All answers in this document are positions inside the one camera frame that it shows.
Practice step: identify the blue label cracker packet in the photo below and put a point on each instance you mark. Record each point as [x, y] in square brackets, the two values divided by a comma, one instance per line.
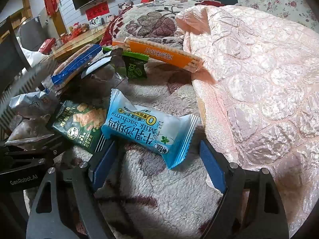
[74, 64]

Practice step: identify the orange wafer packet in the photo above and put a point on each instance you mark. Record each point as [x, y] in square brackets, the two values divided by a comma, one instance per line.
[162, 54]

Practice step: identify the dark snack packet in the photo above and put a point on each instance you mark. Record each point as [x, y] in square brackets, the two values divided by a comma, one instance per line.
[99, 72]

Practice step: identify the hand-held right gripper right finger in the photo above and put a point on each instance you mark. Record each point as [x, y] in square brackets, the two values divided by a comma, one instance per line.
[211, 165]

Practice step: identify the dark green cracker packet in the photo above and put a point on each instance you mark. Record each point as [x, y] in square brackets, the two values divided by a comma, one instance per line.
[79, 124]

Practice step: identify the dark wooden chair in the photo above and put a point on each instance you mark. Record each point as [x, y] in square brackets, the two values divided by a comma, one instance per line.
[12, 44]

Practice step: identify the plush toys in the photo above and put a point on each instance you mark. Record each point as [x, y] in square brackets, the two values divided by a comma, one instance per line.
[79, 28]

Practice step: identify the red wall banner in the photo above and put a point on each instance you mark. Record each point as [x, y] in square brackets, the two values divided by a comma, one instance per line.
[97, 10]

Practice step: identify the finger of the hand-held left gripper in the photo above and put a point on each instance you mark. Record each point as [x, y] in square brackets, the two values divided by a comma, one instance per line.
[37, 148]
[15, 163]

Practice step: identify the red gift box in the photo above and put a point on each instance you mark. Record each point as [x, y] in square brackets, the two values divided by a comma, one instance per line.
[47, 45]

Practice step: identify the pink quilt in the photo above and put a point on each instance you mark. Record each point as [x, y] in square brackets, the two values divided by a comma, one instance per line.
[261, 92]

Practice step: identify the light blue snack packet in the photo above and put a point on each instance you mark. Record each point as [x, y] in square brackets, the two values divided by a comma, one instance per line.
[139, 129]

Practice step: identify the wooden table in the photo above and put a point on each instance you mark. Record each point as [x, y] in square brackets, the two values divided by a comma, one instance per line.
[82, 39]

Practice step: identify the clear bag of brown snacks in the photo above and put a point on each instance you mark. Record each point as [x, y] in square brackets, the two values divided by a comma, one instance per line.
[32, 104]
[27, 129]

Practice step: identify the photo frame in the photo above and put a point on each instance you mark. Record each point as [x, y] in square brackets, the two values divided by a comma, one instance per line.
[125, 5]
[111, 18]
[95, 22]

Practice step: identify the red floral blanket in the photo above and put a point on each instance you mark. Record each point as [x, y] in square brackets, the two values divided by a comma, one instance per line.
[154, 199]

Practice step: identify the green biscuit packet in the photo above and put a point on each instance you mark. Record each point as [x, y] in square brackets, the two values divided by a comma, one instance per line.
[107, 49]

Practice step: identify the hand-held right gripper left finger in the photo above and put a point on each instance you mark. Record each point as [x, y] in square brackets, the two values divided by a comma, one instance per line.
[103, 165]

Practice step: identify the small green snack packet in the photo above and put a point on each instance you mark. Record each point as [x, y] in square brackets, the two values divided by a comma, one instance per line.
[135, 67]

